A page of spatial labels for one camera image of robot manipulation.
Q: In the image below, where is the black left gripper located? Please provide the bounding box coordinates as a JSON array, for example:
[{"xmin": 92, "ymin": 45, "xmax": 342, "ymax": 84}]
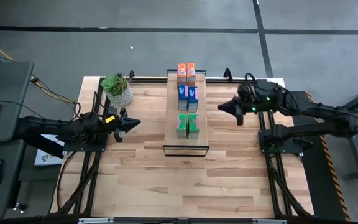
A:
[{"xmin": 112, "ymin": 107, "xmax": 142, "ymax": 143}]

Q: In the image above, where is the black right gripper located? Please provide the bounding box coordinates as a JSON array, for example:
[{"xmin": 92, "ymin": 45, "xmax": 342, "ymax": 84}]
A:
[{"xmin": 218, "ymin": 93, "xmax": 249, "ymax": 126}]

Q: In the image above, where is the blue cereal box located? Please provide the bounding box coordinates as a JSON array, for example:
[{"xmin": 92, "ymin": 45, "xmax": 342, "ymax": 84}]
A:
[
  {"xmin": 177, "ymin": 84, "xmax": 189, "ymax": 111},
  {"xmin": 187, "ymin": 86, "xmax": 200, "ymax": 113}
]

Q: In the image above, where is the green cereal box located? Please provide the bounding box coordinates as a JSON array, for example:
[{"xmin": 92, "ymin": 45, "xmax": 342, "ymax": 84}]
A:
[
  {"xmin": 187, "ymin": 113, "xmax": 200, "ymax": 140},
  {"xmin": 175, "ymin": 113, "xmax": 188, "ymax": 140}
]

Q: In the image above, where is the orange cereal box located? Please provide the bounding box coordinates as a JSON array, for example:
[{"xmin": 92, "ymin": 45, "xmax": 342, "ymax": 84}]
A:
[
  {"xmin": 177, "ymin": 63, "xmax": 187, "ymax": 85},
  {"xmin": 186, "ymin": 62, "xmax": 196, "ymax": 87}
]

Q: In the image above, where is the succulent in white patterned pot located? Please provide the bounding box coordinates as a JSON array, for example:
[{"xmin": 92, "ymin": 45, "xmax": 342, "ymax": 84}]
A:
[{"xmin": 100, "ymin": 72, "xmax": 134, "ymax": 108}]

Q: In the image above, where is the black desk leg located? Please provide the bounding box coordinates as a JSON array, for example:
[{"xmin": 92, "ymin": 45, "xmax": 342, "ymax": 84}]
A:
[{"xmin": 26, "ymin": 136, "xmax": 65, "ymax": 159}]

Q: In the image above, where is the white printed flat box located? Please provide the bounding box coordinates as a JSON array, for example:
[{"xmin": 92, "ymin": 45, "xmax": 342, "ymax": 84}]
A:
[{"xmin": 34, "ymin": 133, "xmax": 67, "ymax": 166}]

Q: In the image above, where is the black mat with hazard stripe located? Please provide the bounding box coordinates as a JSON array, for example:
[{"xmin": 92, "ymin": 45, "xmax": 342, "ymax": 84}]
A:
[{"xmin": 286, "ymin": 90, "xmax": 351, "ymax": 222}]

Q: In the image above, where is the grey desk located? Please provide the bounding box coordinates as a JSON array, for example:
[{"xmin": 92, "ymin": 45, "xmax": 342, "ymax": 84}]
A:
[{"xmin": 0, "ymin": 60, "xmax": 35, "ymax": 221}]

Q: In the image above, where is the small metal caster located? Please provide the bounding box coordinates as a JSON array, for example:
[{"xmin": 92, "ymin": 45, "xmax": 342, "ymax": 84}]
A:
[{"xmin": 12, "ymin": 202, "xmax": 27, "ymax": 214}]

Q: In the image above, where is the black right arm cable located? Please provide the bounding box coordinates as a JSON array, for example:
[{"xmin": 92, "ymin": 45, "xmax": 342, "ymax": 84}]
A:
[{"xmin": 244, "ymin": 72, "xmax": 258, "ymax": 86}]

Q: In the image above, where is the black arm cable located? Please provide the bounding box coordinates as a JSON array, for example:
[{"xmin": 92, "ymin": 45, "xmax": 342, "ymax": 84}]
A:
[
  {"xmin": 70, "ymin": 91, "xmax": 105, "ymax": 119},
  {"xmin": 244, "ymin": 72, "xmax": 258, "ymax": 86}
]

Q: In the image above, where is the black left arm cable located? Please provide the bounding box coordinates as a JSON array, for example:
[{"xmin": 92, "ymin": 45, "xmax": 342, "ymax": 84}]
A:
[{"xmin": 70, "ymin": 91, "xmax": 105, "ymax": 119}]

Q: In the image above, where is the wooden shelf with black frame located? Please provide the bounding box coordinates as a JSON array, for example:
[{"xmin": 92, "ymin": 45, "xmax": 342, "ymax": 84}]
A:
[{"xmin": 162, "ymin": 68, "xmax": 210, "ymax": 157}]

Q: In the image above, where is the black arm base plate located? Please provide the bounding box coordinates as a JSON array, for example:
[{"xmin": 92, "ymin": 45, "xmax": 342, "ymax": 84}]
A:
[
  {"xmin": 63, "ymin": 127, "xmax": 108, "ymax": 153},
  {"xmin": 259, "ymin": 129, "xmax": 304, "ymax": 156}
]

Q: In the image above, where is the silver metal bracket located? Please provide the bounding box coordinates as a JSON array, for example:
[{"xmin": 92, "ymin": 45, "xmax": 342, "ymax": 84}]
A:
[
  {"xmin": 252, "ymin": 219, "xmax": 287, "ymax": 224},
  {"xmin": 78, "ymin": 217, "xmax": 114, "ymax": 224}
]

